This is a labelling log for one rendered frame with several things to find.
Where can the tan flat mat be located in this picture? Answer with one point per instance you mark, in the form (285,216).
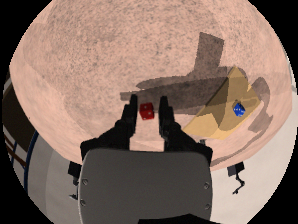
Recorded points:
(217,119)

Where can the red die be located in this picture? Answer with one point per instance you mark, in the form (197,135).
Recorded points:
(147,111)

